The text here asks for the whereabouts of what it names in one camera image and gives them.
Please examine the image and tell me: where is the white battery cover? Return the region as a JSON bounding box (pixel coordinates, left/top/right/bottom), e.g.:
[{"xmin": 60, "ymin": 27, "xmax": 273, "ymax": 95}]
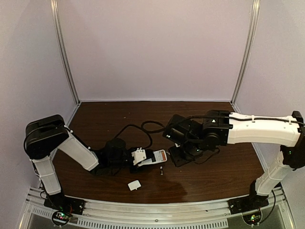
[{"xmin": 128, "ymin": 180, "xmax": 141, "ymax": 191}]

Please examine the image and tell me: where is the white remote control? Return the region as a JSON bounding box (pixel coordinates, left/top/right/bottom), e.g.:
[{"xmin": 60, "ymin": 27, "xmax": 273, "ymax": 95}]
[{"xmin": 138, "ymin": 149, "xmax": 165, "ymax": 167}]

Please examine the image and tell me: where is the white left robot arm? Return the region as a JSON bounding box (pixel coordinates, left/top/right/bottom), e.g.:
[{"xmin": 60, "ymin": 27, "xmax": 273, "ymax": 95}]
[{"xmin": 23, "ymin": 114, "xmax": 153, "ymax": 196}]

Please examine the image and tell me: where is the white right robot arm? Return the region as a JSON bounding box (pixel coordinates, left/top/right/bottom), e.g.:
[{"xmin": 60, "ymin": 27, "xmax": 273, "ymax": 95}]
[{"xmin": 163, "ymin": 110, "xmax": 305, "ymax": 198}]

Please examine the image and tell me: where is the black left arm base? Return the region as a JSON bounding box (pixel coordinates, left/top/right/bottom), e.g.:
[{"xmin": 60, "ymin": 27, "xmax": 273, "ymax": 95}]
[{"xmin": 44, "ymin": 194, "xmax": 85, "ymax": 215}]

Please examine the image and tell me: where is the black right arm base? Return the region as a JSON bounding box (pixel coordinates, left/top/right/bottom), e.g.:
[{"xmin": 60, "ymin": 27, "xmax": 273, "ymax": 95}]
[{"xmin": 227, "ymin": 194, "xmax": 269, "ymax": 215}]

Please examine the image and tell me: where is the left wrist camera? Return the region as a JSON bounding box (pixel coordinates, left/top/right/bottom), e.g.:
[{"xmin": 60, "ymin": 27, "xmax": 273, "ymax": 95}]
[{"xmin": 131, "ymin": 147, "xmax": 146, "ymax": 166}]

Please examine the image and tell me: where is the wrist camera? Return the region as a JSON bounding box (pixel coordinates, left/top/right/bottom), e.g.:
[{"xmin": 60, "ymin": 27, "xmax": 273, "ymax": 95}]
[
  {"xmin": 131, "ymin": 147, "xmax": 146, "ymax": 166},
  {"xmin": 163, "ymin": 114, "xmax": 201, "ymax": 145}
]

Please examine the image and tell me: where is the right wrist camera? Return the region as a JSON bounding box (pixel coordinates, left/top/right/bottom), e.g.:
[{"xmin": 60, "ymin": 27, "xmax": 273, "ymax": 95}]
[{"xmin": 163, "ymin": 114, "xmax": 201, "ymax": 145}]

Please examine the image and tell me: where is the black left camera cable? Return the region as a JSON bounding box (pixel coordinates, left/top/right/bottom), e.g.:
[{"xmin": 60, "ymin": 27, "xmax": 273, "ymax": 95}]
[{"xmin": 114, "ymin": 124, "xmax": 153, "ymax": 153}]

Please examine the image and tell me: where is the black camera cable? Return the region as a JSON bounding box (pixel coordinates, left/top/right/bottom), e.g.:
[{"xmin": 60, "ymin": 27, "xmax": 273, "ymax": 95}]
[
  {"xmin": 114, "ymin": 124, "xmax": 153, "ymax": 153},
  {"xmin": 141, "ymin": 115, "xmax": 296, "ymax": 134}
]

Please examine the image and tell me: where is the black right camera cable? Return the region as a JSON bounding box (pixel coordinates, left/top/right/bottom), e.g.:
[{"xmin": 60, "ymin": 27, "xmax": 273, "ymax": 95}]
[{"xmin": 141, "ymin": 115, "xmax": 296, "ymax": 134}]

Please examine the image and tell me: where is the aluminium front rail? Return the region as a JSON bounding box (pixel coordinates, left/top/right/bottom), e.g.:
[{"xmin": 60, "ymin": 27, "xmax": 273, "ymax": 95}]
[{"xmin": 17, "ymin": 187, "xmax": 296, "ymax": 229}]

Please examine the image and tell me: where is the aluminium left floor rail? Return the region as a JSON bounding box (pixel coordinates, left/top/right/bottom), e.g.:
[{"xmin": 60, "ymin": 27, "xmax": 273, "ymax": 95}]
[{"xmin": 65, "ymin": 103, "xmax": 81, "ymax": 126}]

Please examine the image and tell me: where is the aluminium right corner post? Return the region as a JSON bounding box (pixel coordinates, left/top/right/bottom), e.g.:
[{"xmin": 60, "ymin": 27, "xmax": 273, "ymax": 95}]
[{"xmin": 231, "ymin": 0, "xmax": 260, "ymax": 106}]

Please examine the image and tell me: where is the aluminium corner post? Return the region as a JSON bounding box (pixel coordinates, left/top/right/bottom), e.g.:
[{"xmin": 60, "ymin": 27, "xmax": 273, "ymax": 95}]
[
  {"xmin": 231, "ymin": 0, "xmax": 260, "ymax": 106},
  {"xmin": 50, "ymin": 0, "xmax": 81, "ymax": 105}
]

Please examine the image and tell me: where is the aluminium left corner post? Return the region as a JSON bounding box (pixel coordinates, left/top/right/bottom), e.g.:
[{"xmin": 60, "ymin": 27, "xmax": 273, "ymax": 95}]
[{"xmin": 50, "ymin": 0, "xmax": 81, "ymax": 105}]

